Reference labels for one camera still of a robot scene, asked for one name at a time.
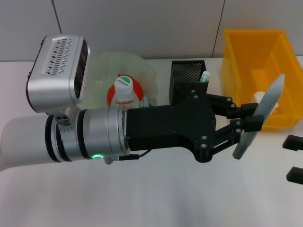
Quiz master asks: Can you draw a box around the black mesh pen holder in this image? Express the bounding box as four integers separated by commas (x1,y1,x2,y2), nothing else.
169,60,209,106

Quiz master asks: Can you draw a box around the yellow plastic bin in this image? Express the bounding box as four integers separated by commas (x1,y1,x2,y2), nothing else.
221,29,303,131

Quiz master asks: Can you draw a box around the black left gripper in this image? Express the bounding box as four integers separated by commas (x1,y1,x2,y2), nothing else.
126,86,264,164

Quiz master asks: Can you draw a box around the clear green-label water bottle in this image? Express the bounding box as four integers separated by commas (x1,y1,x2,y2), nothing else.
108,76,143,110

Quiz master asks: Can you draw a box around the silver grey marker pen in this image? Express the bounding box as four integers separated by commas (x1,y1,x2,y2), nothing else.
232,73,285,159

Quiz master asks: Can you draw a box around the white paper ball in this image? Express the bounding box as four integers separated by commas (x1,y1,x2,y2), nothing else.
250,91,281,116

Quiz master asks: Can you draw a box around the green glass fruit plate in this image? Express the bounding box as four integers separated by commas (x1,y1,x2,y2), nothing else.
87,51,159,108

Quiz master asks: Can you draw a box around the mint green utility knife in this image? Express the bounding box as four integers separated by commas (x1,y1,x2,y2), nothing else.
199,70,211,84

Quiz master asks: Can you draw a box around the left arm connector cable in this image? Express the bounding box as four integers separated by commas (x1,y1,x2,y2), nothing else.
104,150,150,166

